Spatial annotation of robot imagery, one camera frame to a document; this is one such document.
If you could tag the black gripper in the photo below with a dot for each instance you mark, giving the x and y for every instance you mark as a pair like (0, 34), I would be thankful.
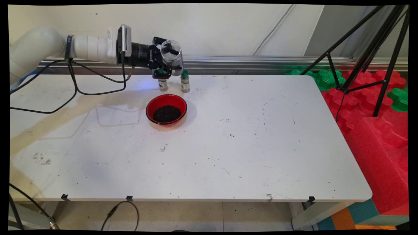
(140, 54)

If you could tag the clear plastic jar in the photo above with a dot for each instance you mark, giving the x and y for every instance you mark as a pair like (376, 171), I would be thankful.
(174, 60)

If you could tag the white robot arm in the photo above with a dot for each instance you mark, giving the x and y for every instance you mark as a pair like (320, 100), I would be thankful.
(36, 45)

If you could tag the green-capped spice bottle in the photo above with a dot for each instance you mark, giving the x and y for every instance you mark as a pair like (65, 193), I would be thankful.
(163, 85)
(185, 83)

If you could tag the red bowl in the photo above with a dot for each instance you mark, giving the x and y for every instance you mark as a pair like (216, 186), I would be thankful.
(160, 99)

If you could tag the blue foam piece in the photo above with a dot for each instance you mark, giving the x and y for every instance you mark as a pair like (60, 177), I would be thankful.
(23, 81)

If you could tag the green foam puzzle piece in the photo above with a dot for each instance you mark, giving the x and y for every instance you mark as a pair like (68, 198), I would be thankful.
(399, 99)
(326, 80)

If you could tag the white table leg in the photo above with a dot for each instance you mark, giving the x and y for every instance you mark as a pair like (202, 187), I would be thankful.
(36, 213)
(313, 217)

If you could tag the red foam puzzle mat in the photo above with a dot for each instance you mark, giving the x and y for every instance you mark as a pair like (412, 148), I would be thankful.
(357, 98)

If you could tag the black stand leg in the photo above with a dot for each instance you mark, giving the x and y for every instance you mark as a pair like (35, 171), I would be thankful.
(15, 212)

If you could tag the black tripod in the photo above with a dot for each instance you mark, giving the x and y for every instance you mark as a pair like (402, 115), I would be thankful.
(392, 65)

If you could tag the orange foam mat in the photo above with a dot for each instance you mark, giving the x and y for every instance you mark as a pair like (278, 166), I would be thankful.
(343, 219)

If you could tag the teal foam mat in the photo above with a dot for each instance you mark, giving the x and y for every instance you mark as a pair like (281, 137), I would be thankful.
(362, 211)

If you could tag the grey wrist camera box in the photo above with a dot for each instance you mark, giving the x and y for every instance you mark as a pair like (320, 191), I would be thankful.
(125, 39)

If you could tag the aluminium wall rail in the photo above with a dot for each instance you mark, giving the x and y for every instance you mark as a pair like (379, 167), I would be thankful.
(261, 60)

